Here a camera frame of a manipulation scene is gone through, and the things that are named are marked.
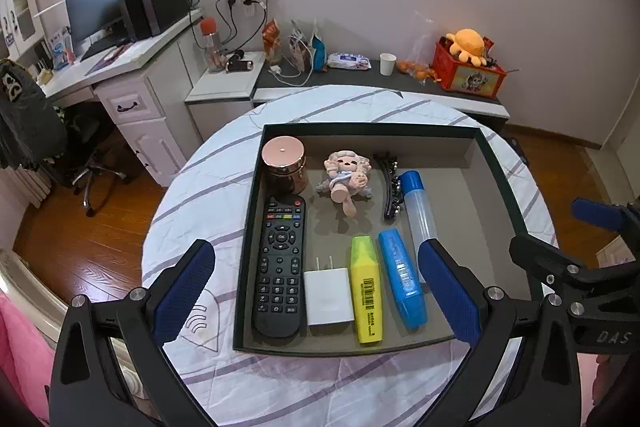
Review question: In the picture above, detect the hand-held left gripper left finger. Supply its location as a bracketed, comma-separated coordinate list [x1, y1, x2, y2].
[48, 238, 217, 427]

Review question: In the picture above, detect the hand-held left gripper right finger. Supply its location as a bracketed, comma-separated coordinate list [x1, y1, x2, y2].
[417, 238, 583, 427]

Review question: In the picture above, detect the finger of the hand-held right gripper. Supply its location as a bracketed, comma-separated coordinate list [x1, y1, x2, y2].
[509, 234, 601, 289]
[572, 198, 640, 238]

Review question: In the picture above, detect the blue highlighter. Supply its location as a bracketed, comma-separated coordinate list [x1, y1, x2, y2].
[377, 229, 429, 333]

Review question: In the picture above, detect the yellow highlighter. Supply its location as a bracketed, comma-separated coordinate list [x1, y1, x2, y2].
[350, 235, 385, 345]

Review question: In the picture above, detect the clear tube with blue cap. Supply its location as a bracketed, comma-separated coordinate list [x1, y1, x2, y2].
[398, 170, 439, 285]

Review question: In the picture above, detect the black remote control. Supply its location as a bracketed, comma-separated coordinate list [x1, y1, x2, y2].
[251, 195, 307, 340]

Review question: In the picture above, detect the black hair clip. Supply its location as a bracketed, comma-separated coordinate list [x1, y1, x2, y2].
[372, 152, 406, 222]

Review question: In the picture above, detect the white charger plug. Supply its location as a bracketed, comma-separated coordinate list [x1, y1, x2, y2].
[303, 255, 356, 327]

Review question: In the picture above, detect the pink box with dark rim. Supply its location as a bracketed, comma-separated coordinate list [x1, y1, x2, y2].
[232, 123, 532, 358]

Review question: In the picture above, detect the cat-eared doll figurine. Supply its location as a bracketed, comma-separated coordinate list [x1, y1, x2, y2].
[316, 150, 373, 218]

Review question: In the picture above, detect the rose gold round jar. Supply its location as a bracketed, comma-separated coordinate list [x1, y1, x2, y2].
[261, 137, 309, 195]

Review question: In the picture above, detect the pink quilted cloth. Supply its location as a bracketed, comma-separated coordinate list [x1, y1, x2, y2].
[577, 352, 640, 413]

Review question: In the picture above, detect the white desk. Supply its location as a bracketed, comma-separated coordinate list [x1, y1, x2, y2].
[42, 9, 206, 188]

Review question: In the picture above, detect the pink blanket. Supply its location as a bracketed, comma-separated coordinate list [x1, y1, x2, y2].
[0, 292, 56, 427]

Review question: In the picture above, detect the red printed box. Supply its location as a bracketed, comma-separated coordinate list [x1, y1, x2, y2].
[432, 38, 508, 98]

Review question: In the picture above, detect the black office chair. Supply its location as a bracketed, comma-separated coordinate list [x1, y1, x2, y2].
[50, 104, 128, 218]

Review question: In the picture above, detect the beige curtain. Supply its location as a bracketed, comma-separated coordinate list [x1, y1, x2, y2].
[0, 164, 53, 210]

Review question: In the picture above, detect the white low nightstand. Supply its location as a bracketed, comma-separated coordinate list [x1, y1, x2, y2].
[185, 52, 268, 142]

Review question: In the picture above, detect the orange octopus plush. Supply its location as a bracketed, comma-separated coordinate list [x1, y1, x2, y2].
[446, 29, 488, 68]

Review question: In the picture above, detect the pile of small tangerines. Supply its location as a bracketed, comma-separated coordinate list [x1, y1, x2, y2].
[397, 61, 441, 82]

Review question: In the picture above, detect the dark-topped low shelf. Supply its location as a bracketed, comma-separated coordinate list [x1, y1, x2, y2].
[252, 57, 511, 132]

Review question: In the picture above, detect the purple desk mat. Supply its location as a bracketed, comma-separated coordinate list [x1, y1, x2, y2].
[85, 42, 146, 75]

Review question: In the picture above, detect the clear bottle with orange cap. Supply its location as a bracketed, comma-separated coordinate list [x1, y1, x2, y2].
[200, 18, 224, 74]

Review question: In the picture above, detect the clear plastic bag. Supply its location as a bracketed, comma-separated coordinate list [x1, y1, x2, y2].
[405, 11, 443, 80]

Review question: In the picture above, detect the wet wipes pack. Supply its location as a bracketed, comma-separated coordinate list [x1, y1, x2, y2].
[327, 52, 373, 71]

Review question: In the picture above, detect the black keyboard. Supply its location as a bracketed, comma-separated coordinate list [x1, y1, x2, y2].
[80, 36, 132, 62]

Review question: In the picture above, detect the orange snack bag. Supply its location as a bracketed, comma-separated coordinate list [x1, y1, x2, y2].
[261, 21, 283, 62]

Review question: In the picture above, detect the white snack bag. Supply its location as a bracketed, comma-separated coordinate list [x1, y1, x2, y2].
[289, 21, 313, 70]

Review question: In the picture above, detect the blue snack bag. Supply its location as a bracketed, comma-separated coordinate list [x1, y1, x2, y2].
[311, 19, 328, 72]

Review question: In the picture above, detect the blue and white carton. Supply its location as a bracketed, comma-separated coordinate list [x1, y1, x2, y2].
[47, 28, 72, 70]

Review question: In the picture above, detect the black computer monitor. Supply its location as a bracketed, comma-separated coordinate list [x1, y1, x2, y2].
[64, 0, 126, 50]

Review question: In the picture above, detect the white glass-door cabinet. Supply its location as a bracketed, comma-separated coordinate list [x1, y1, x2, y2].
[0, 0, 46, 60]

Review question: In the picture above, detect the white bed frame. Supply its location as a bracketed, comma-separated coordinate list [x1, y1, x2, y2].
[0, 249, 151, 408]

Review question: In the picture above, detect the white charging cable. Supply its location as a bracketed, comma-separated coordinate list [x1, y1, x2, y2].
[270, 32, 313, 86]

